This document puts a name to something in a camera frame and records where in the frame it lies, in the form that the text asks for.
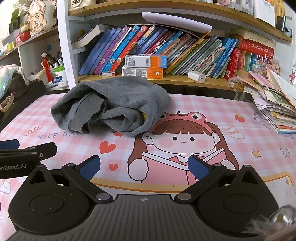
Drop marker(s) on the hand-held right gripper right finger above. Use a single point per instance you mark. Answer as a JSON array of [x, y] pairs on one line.
[[197, 168]]

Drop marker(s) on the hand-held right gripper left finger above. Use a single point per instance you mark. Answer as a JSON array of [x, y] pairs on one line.
[[90, 167]]

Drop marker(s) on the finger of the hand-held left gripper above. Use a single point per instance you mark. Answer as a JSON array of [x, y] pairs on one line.
[[9, 145], [46, 150]]

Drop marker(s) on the grey sweatshirt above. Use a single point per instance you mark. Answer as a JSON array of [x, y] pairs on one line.
[[129, 99]]

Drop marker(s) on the beige wristwatch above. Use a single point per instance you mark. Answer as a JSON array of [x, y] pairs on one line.
[[7, 104]]

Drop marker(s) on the black bag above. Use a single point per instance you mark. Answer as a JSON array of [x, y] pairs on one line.
[[25, 102]]

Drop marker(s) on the pink cartoon desk mat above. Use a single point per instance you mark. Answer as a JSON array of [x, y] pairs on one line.
[[242, 150]]

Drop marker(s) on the white jar green lid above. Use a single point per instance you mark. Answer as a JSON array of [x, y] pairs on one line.
[[61, 78]]

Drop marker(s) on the white plastic bag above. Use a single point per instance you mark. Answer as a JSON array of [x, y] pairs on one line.
[[37, 76]]

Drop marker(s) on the grey fluffy sleeve cuff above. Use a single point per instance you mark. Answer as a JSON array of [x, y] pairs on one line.
[[259, 223]]

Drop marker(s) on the wooden bookshelf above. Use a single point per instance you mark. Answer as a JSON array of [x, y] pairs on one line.
[[185, 81]]

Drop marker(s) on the bunch of pens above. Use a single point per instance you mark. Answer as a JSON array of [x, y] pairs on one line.
[[57, 60]]

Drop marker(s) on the white charger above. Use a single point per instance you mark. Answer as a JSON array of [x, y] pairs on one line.
[[196, 77]]

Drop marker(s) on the small red white box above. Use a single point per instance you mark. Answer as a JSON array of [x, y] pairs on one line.
[[108, 74]]

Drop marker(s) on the pile of booklets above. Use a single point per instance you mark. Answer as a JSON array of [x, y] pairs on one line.
[[272, 97]]

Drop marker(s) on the white orange carton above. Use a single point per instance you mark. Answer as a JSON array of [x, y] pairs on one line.
[[143, 61], [141, 72]]

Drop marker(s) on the white shelf unit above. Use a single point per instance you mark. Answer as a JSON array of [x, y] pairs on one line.
[[64, 34]]

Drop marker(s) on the thick white book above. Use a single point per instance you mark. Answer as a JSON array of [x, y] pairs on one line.
[[87, 37]]

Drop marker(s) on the row of colourful books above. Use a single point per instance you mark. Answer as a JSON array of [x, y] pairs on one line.
[[111, 46]]

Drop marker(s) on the cartoon figure decoration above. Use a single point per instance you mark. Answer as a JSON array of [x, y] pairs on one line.
[[40, 16]]

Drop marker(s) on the thick red book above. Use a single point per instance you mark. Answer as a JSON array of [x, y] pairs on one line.
[[256, 47]]

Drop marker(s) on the white flat board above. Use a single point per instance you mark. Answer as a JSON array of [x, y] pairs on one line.
[[175, 22]]

